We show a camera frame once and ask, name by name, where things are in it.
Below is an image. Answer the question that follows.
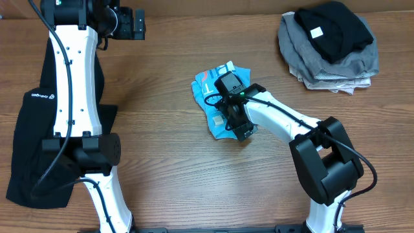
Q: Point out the light blue t-shirt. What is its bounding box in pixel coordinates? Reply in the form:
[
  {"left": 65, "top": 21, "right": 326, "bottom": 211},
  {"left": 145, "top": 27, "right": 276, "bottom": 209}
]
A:
[{"left": 191, "top": 61, "right": 250, "bottom": 139}]

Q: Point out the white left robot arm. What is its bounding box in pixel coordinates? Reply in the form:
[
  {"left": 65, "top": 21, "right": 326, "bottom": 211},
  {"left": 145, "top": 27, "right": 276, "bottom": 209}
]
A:
[{"left": 35, "top": 0, "right": 146, "bottom": 232}]

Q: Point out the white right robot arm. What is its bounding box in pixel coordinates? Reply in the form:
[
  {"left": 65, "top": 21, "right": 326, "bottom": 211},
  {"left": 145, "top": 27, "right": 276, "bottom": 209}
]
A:
[{"left": 214, "top": 72, "right": 364, "bottom": 232}]

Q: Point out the folded grey garment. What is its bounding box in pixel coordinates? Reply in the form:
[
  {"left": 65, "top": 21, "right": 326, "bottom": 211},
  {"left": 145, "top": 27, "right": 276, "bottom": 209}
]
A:
[{"left": 278, "top": 12, "right": 379, "bottom": 80}]

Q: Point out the black garment at left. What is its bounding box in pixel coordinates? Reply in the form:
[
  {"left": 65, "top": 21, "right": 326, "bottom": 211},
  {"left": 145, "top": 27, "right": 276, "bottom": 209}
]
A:
[{"left": 6, "top": 39, "right": 118, "bottom": 209}]

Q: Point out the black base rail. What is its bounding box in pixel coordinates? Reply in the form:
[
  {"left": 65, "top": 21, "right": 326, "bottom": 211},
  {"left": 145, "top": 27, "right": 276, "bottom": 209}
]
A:
[{"left": 77, "top": 223, "right": 365, "bottom": 233}]

